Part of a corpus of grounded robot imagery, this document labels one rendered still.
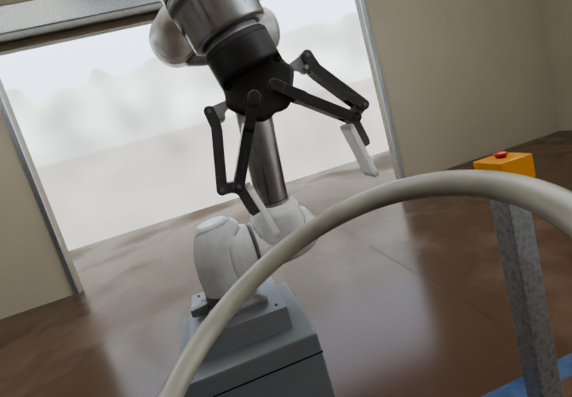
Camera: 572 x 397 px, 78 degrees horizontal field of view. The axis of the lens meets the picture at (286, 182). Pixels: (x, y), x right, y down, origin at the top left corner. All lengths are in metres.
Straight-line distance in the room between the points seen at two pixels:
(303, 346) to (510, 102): 6.33
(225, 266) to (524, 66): 6.68
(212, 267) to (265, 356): 0.28
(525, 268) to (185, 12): 1.29
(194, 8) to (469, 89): 6.24
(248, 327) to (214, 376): 0.15
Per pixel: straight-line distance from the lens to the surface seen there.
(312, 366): 1.12
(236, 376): 1.08
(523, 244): 1.40
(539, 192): 0.37
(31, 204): 5.48
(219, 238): 1.05
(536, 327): 1.55
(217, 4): 0.38
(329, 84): 0.42
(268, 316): 1.09
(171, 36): 0.78
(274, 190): 1.04
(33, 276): 5.69
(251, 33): 0.39
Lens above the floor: 1.37
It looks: 9 degrees down
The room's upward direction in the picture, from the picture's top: 16 degrees counter-clockwise
